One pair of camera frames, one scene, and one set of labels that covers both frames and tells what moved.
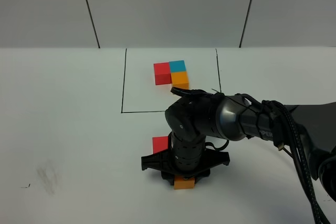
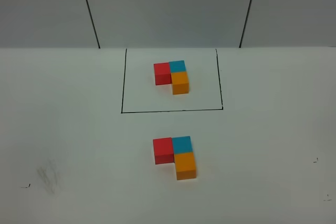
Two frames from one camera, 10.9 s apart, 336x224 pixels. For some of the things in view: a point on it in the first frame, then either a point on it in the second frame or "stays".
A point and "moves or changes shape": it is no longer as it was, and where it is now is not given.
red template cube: x=162 y=73 stays
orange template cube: x=180 y=80 stays
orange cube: x=180 y=183 moves or changes shape
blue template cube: x=177 y=65 stays
